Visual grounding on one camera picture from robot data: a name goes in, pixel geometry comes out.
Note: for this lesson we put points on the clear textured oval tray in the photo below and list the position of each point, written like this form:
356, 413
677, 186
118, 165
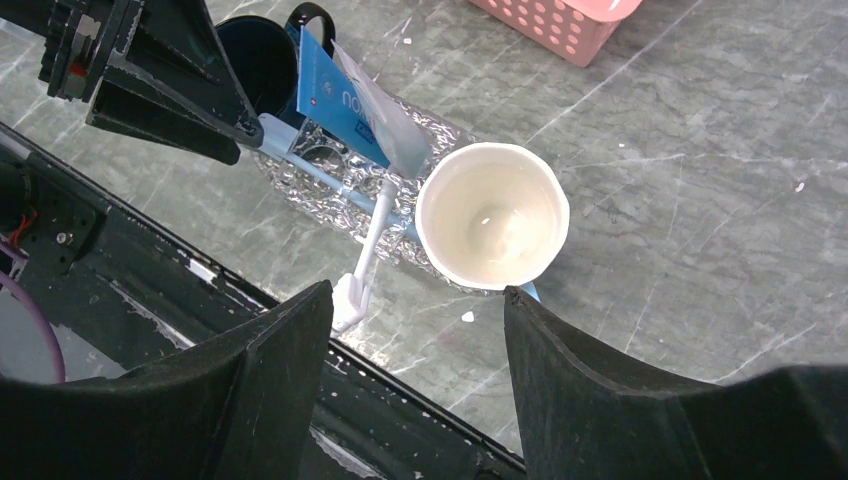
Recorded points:
400, 241

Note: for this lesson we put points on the pink perforated plastic basket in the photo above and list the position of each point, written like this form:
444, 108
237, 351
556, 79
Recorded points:
573, 29

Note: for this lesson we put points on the light blue white mug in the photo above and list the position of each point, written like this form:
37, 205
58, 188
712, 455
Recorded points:
492, 215

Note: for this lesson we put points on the clear acrylic toothbrush holder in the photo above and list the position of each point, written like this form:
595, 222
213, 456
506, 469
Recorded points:
320, 149

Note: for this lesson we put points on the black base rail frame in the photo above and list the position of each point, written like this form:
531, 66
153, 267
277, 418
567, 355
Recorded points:
121, 291

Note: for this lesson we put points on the dark blue mug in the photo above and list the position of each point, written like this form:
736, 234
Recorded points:
264, 56

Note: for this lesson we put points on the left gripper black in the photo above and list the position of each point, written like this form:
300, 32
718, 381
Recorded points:
170, 82

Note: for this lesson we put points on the blue toothpaste tube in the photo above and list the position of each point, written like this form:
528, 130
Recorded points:
326, 96

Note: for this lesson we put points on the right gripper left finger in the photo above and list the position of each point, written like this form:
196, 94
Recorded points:
235, 406

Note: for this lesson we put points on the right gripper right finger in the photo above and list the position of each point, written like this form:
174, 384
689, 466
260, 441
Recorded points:
589, 411

